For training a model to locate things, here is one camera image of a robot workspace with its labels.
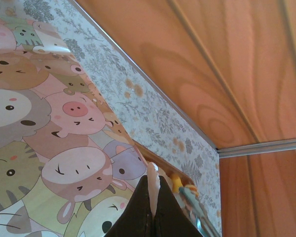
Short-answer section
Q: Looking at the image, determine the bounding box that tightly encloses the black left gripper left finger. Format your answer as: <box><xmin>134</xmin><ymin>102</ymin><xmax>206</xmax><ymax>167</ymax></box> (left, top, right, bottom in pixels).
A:
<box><xmin>108</xmin><ymin>177</ymin><xmax>155</xmax><ymax>237</ymax></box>

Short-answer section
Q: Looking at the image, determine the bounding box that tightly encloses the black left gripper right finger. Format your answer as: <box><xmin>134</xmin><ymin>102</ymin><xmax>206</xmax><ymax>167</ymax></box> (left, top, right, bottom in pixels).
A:
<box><xmin>153</xmin><ymin>177</ymin><xmax>203</xmax><ymax>237</ymax></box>

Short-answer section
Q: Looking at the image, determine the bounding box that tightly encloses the yellow fake bread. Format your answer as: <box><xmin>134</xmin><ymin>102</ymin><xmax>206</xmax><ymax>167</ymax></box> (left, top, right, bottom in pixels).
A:
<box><xmin>169</xmin><ymin>172</ymin><xmax>185</xmax><ymax>193</ymax></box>

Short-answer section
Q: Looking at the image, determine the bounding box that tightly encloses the brown rectangular tray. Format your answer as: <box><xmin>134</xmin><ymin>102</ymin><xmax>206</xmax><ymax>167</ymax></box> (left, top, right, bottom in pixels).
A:
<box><xmin>134</xmin><ymin>141</ymin><xmax>197</xmax><ymax>198</ymax></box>

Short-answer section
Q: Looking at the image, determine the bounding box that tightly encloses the floral patterned table cover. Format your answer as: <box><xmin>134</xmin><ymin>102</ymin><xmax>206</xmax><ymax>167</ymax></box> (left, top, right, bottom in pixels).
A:
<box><xmin>3</xmin><ymin>0</ymin><xmax>222</xmax><ymax>237</ymax></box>

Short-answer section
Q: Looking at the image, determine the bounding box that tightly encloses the aluminium frame post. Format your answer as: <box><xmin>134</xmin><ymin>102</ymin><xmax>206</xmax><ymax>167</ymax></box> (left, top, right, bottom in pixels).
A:
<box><xmin>217</xmin><ymin>137</ymin><xmax>296</xmax><ymax>158</ymax></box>

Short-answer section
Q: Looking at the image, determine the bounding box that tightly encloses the aluminium table edge rail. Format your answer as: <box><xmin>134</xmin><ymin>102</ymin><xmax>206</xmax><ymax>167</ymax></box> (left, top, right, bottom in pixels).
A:
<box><xmin>70</xmin><ymin>0</ymin><xmax>220</xmax><ymax>152</ymax></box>

